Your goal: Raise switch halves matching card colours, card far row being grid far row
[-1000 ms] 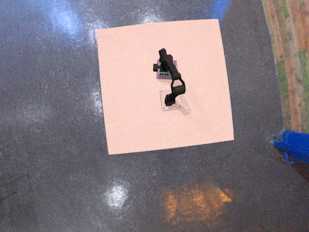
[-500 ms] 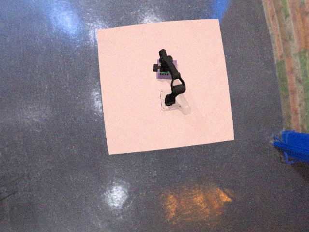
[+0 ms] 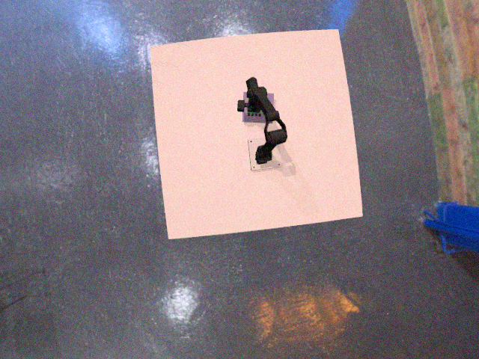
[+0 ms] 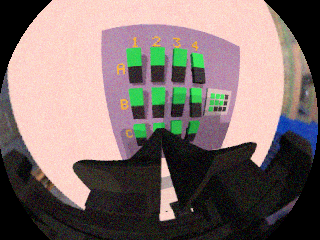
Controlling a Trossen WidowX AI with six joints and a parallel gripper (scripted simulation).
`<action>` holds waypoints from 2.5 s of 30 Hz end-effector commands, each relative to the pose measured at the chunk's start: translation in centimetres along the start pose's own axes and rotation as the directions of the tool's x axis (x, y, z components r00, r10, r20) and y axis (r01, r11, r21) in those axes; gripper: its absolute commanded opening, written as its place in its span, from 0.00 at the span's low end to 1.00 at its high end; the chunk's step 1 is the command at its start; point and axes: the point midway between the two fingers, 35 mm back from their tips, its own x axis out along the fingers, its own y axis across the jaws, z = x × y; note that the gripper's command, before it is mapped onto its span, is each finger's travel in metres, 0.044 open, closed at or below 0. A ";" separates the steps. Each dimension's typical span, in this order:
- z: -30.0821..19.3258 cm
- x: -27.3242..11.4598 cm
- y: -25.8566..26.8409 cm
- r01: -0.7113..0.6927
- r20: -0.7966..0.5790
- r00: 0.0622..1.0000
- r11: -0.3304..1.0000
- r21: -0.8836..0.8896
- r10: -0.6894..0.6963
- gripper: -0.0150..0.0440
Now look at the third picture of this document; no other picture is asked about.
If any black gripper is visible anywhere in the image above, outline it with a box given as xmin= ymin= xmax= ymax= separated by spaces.
xmin=237 ymin=100 xmax=262 ymax=113

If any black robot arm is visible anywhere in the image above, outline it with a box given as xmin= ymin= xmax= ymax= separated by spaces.
xmin=246 ymin=76 xmax=287 ymax=165

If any purple switch panel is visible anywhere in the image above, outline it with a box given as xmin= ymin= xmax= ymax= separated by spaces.
xmin=242 ymin=92 xmax=274 ymax=123

